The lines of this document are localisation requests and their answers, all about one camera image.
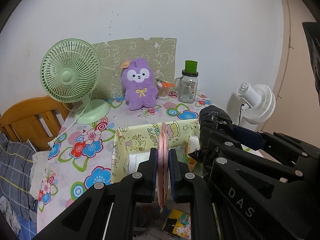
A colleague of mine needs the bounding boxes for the yellow black cartoon packet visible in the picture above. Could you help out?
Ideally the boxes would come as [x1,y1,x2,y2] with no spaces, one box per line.
[163,209,191,239]

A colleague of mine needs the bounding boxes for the white tissue pack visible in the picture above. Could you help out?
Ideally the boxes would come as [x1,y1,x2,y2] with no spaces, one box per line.
[127,147,187,176]

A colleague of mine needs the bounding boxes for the glass mug jar green lid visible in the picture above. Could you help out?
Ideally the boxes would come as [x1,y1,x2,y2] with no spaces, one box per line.
[174,60,199,103]

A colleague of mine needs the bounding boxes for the orange green tissue packet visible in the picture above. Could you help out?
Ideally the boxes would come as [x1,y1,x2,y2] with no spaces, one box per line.
[185,135,202,176]

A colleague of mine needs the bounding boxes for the orange wooden chair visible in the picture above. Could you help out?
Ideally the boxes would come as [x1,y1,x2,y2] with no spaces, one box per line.
[1,96,71,151]

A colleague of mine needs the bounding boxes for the white clip fan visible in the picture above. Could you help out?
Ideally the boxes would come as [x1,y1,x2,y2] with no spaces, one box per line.
[237,82,276,125]

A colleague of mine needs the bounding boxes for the black knitted soft item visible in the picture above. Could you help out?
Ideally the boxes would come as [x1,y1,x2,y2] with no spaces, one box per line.
[188,105,233,165]

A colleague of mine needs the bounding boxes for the blue plaid bedding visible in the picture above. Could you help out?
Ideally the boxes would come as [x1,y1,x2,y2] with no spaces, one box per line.
[1,133,38,239]

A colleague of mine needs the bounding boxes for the cotton swab container orange lid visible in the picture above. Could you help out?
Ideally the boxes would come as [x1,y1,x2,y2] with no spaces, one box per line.
[156,79,174,100]

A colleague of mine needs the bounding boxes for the green cartoon fabric storage box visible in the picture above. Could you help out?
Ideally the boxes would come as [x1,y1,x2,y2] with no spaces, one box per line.
[111,119,200,183]

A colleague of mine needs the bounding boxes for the black fan cable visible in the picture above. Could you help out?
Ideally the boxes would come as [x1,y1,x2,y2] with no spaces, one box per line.
[237,102,245,126]

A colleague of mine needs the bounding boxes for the green desk fan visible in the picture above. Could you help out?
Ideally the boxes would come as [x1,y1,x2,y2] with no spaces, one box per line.
[40,38,111,125]

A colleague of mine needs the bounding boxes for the floral tablecloth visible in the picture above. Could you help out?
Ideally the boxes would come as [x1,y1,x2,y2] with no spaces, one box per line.
[31,92,212,231]

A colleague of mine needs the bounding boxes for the pink cartoon tissue packet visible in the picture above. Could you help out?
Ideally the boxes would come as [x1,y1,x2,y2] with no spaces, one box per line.
[156,122,169,213]

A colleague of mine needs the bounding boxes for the white fan power cord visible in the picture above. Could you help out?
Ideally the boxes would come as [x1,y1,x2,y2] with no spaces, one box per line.
[48,104,87,148]

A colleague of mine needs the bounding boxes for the purple plush bunny toy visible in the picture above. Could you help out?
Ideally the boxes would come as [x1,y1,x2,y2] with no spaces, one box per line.
[120,58,158,111]

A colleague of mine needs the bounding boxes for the green cartoon wall mat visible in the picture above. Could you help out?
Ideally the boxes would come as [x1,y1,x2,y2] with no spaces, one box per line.
[92,37,177,100]

